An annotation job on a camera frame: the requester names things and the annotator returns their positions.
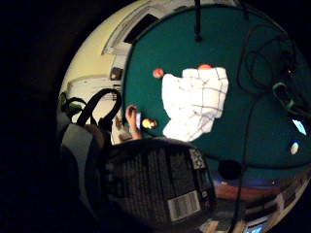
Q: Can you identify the black printed snack packet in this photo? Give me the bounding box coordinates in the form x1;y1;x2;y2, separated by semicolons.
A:
98;137;218;227

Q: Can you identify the the person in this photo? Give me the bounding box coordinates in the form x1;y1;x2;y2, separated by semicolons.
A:
55;110;108;208

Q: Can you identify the yellow round fruit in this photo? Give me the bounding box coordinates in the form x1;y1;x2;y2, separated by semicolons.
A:
141;117;158;130

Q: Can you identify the brown wooden bench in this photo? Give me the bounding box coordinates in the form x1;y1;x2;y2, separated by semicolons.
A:
213;183;293;203

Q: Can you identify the white checked cloth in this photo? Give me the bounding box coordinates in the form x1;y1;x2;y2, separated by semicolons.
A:
160;66;229;143

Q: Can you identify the small dark box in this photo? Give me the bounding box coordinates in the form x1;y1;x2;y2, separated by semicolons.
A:
110;66;124;82

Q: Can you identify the lit blue-white screen device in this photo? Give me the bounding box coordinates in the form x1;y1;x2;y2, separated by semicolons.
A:
291;118;308;136

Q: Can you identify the black stand pole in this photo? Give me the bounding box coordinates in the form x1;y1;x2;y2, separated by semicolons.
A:
193;0;204;43

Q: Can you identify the black strapped backpack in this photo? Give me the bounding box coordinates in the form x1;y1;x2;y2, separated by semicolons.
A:
57;87;123;130

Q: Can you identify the thin black cable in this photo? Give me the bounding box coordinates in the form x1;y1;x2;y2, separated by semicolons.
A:
226;22;297;233

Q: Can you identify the green cable loop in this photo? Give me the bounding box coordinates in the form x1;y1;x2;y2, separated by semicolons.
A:
271;82;296;111

